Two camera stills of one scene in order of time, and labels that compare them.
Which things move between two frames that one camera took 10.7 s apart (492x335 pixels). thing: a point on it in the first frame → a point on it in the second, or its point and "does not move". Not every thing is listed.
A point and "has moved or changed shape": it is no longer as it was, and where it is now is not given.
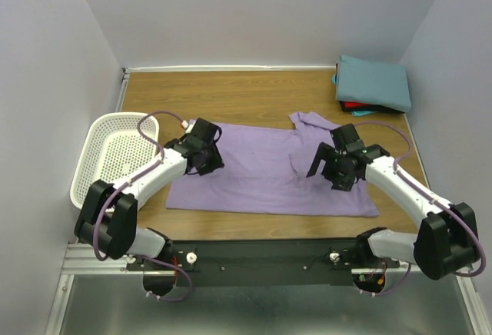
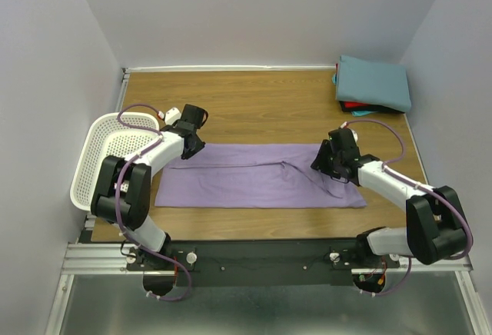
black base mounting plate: [262, 263] does not move
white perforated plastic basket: [112, 147] does not move
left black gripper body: [212, 159] → [200, 144]
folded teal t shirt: [373, 83] does not move
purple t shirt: [265, 167] has moved or changed shape
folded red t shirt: [349, 104] does not move
